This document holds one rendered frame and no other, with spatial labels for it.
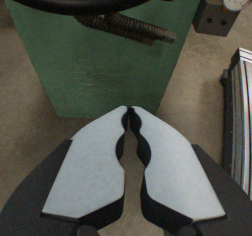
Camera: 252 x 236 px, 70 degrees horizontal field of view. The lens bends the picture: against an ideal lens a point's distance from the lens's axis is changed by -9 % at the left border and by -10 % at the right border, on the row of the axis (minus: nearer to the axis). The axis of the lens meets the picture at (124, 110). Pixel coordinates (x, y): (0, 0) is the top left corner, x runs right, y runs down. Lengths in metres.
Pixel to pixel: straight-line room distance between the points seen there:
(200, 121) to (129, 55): 0.56
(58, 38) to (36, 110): 0.52
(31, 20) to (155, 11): 0.30
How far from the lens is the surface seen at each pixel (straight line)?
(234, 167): 0.81
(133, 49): 0.55
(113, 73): 0.62
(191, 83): 1.11
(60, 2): 0.26
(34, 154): 0.91
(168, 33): 0.40
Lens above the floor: 0.82
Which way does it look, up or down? 61 degrees down
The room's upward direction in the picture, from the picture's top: 7 degrees clockwise
